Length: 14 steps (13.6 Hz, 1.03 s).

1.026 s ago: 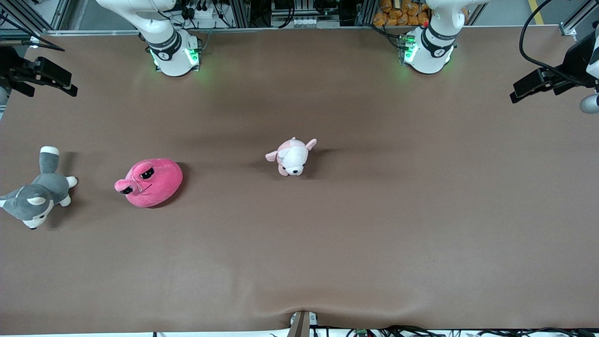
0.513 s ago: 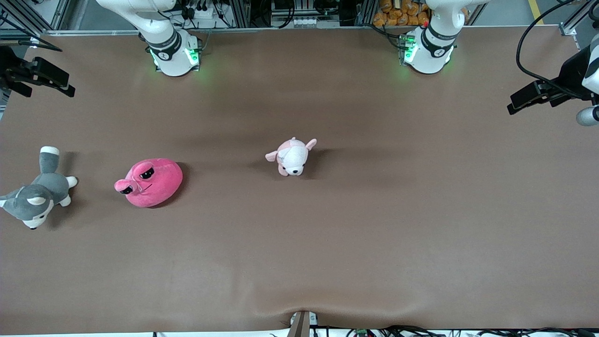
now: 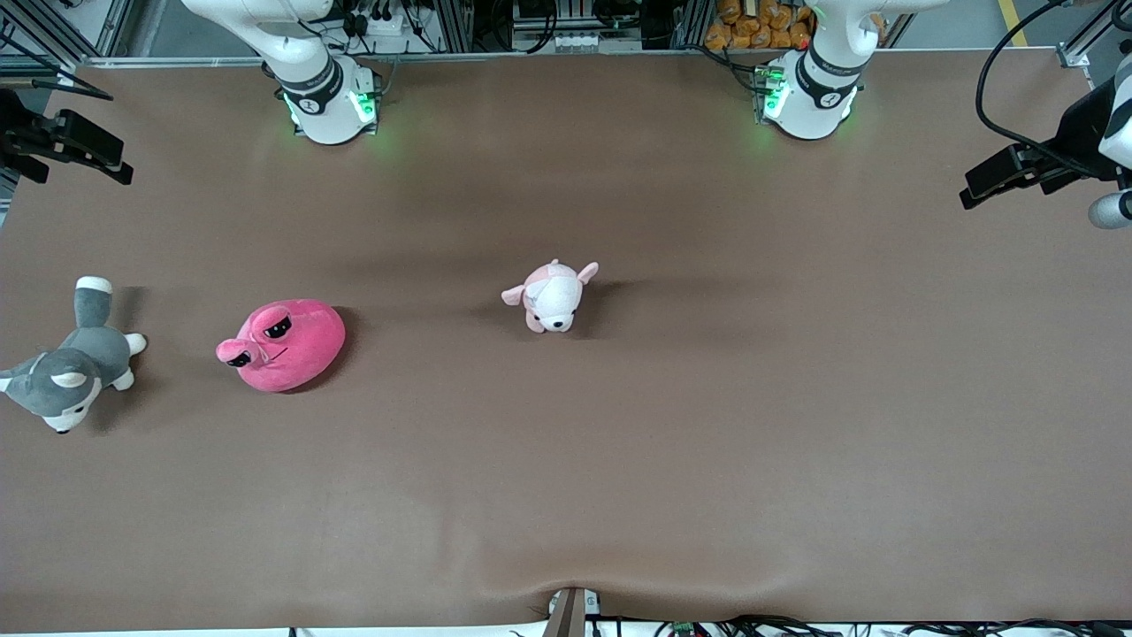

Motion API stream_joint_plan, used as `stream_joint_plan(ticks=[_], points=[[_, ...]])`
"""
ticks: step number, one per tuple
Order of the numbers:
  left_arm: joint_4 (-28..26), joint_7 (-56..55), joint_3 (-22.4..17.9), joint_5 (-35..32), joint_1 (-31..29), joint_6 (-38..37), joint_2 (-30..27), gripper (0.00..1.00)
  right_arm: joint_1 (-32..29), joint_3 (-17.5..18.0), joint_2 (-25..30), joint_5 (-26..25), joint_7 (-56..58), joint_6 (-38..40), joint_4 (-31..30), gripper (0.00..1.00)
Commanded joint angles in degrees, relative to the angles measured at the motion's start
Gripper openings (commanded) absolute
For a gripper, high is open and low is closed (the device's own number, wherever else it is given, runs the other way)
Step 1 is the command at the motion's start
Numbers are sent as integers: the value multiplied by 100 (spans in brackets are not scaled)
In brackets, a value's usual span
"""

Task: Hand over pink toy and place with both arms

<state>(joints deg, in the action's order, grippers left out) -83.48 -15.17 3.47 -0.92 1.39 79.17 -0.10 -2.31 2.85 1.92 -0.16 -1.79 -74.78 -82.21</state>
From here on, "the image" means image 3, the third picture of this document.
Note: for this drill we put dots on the aluminium corner profile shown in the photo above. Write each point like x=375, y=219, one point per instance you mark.
x=1092, y=35

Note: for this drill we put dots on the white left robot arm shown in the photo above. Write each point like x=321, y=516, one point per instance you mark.
x=809, y=106

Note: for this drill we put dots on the white power strip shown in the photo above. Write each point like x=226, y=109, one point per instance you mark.
x=380, y=19

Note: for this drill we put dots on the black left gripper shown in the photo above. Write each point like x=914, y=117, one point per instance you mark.
x=1080, y=133

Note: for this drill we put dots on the orange snack bags pile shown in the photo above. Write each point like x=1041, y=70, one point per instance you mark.
x=761, y=22

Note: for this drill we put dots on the aluminium frame post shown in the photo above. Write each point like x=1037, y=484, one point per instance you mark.
x=449, y=25

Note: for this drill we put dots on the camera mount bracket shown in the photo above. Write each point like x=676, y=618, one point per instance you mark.
x=573, y=615

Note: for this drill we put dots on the hot pink round plush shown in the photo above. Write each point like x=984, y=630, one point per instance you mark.
x=292, y=349

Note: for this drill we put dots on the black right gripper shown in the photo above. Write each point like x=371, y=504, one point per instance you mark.
x=18, y=131

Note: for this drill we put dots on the aluminium table edge rail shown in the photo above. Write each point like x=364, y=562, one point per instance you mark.
x=486, y=57

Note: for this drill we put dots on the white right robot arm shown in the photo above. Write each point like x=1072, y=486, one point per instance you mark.
x=327, y=115

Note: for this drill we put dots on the aluminium side frame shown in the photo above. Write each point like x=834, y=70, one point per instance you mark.
x=62, y=31

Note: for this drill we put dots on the pale pink dog plush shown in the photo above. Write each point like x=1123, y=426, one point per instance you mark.
x=553, y=296

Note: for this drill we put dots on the white terminal strip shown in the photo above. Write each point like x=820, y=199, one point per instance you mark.
x=597, y=41

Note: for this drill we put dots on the grey white husky plush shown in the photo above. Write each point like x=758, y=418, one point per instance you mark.
x=88, y=354

